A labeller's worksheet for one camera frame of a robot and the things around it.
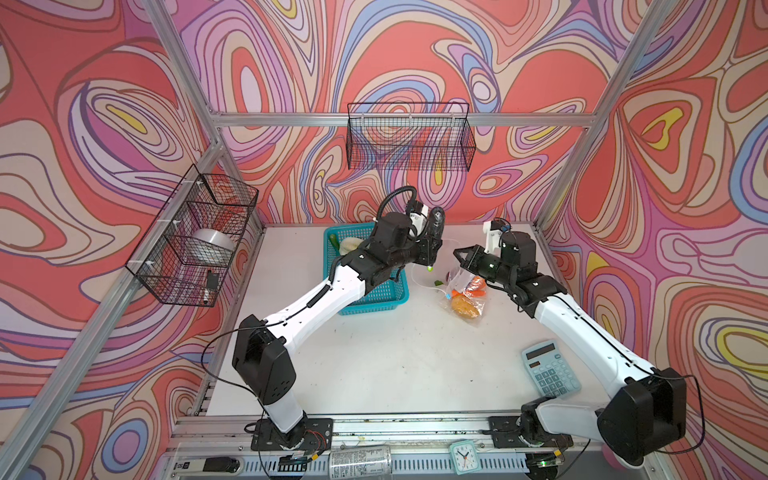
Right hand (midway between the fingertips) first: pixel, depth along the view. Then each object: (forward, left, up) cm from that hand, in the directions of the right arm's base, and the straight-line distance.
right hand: (454, 257), depth 79 cm
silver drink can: (-43, +26, -18) cm, 53 cm away
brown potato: (-5, -6, -19) cm, 21 cm away
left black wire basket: (-6, +70, +9) cm, 71 cm away
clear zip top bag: (+1, -3, -14) cm, 14 cm away
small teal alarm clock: (-42, +2, -22) cm, 48 cm away
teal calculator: (-23, -26, -23) cm, 42 cm away
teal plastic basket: (+4, +18, -23) cm, 30 cm away
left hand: (0, +4, +7) cm, 8 cm away
